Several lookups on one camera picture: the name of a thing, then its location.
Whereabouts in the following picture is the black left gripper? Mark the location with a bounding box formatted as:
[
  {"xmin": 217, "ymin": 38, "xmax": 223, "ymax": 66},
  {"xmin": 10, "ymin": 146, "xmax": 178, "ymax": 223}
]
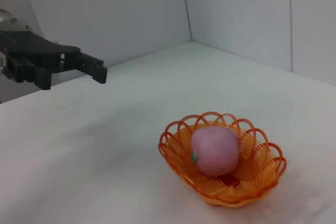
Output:
[{"xmin": 0, "ymin": 30, "xmax": 108, "ymax": 91}]

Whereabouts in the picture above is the pink toy peach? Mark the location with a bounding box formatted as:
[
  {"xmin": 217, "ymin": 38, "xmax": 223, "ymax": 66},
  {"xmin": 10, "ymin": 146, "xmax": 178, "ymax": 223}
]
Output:
[{"xmin": 190, "ymin": 126, "xmax": 240, "ymax": 177}]

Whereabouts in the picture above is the orange plastic wire basket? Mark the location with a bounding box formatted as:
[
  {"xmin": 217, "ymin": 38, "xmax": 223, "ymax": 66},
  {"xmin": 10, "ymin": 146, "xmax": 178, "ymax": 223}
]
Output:
[{"xmin": 157, "ymin": 112, "xmax": 287, "ymax": 209}]

